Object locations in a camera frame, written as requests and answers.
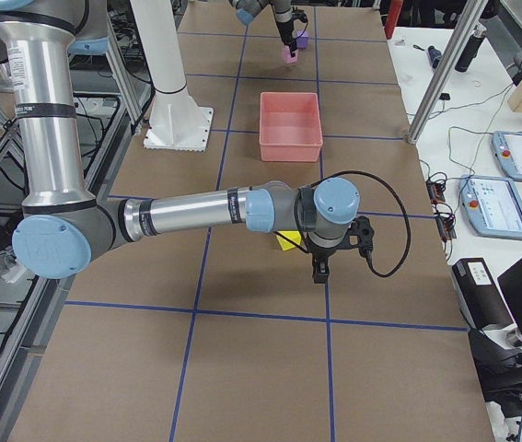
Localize black box with label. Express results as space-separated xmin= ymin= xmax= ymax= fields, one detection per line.
xmin=451 ymin=258 xmax=514 ymax=331

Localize aluminium frame post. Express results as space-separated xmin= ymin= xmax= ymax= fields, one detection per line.
xmin=405 ymin=0 xmax=488 ymax=145

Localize white camera post base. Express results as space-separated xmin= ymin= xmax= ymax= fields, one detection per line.
xmin=131 ymin=1 xmax=214 ymax=151

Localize black water bottle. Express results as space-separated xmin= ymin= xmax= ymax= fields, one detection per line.
xmin=455 ymin=23 xmax=486 ymax=73

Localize pink foam block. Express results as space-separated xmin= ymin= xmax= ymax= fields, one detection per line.
xmin=281 ymin=45 xmax=298 ymax=64

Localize purple foam block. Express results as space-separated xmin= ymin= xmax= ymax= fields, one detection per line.
xmin=296 ymin=30 xmax=309 ymax=50

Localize lower teach pendant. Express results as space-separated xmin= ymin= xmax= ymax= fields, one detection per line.
xmin=459 ymin=175 xmax=522 ymax=240

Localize pink plastic bin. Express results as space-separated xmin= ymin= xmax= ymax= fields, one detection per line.
xmin=259 ymin=92 xmax=323 ymax=162

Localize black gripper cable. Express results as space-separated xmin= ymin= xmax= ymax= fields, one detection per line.
xmin=287 ymin=170 xmax=412 ymax=279

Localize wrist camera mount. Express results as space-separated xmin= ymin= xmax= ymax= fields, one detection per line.
xmin=347 ymin=215 xmax=375 ymax=261

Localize yellow foam block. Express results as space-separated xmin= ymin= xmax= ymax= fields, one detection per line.
xmin=274 ymin=230 xmax=307 ymax=252

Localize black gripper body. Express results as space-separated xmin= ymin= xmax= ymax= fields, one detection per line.
xmin=278 ymin=20 xmax=297 ymax=58
xmin=306 ymin=232 xmax=350 ymax=284

